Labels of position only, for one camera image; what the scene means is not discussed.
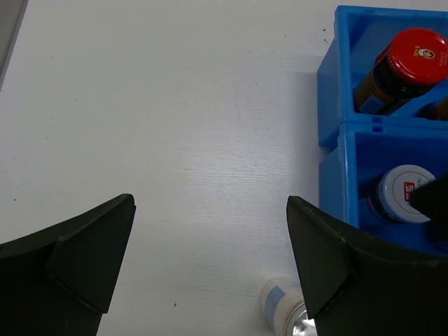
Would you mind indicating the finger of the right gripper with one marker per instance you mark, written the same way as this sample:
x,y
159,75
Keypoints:
x,y
431,200

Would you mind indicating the red-lid sauce jar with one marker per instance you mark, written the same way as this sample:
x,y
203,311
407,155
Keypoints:
x,y
412,64

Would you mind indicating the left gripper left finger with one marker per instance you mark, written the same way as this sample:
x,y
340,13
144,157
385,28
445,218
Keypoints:
x,y
60,280

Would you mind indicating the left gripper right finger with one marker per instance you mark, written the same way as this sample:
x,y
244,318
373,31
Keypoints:
x,y
357,284

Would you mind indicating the blue plastic compartment bin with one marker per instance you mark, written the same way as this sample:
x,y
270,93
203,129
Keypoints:
x,y
363,147

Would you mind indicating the silver-top salt bottle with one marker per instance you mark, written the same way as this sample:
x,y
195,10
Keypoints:
x,y
283,306

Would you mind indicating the white-lid dark jar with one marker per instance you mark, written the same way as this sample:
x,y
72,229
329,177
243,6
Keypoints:
x,y
388,198

